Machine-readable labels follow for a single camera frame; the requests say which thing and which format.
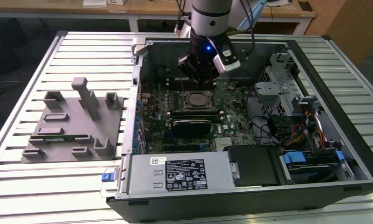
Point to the pale blue teach pendant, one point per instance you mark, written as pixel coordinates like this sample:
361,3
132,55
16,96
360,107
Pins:
258,5

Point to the blue case latch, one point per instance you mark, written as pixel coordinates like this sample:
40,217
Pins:
108,177

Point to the CPU socket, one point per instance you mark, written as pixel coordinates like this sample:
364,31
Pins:
184,108

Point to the black expansion slot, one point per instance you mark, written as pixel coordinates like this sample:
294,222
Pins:
180,148

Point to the grey parts rack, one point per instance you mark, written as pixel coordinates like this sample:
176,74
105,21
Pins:
77,128

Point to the black PC case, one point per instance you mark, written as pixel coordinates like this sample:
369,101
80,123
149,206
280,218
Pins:
205,210

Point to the perforated metal drive cage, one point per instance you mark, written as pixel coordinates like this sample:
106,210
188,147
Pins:
277,78

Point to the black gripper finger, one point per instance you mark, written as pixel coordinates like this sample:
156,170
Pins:
209,74
189,67

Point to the black plastic shroud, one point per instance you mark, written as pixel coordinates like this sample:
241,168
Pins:
254,168

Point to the grey power supply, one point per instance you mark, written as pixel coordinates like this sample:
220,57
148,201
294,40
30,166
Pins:
142,168

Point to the white wrist camera black face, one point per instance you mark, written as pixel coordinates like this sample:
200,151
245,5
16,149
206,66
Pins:
228,60

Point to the white cardboard box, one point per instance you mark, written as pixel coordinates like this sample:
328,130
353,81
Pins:
117,2
94,2

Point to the blue drive bay clip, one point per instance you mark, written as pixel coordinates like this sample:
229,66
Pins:
338,156

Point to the blue disk carrier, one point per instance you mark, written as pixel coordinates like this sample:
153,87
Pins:
293,158

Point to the silver CPU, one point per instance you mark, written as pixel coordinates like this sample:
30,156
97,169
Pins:
198,99

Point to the wooden cabinet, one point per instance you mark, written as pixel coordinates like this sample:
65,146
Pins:
354,28

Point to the black phone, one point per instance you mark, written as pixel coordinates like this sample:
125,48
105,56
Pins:
305,5

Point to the green RAM stick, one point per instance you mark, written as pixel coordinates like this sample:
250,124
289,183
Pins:
61,139

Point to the green motherboard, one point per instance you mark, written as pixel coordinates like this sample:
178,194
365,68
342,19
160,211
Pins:
236,109

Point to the silver chipset heatsink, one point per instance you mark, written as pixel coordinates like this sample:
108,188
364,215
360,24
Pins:
224,143

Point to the black graphics card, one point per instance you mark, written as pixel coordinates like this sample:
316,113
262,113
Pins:
190,128

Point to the wooden desk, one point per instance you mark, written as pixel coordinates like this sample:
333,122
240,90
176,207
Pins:
49,9

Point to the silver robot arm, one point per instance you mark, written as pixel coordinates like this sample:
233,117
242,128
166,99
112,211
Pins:
209,16

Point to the metal locking lever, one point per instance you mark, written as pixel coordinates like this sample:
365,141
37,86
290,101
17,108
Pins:
181,85

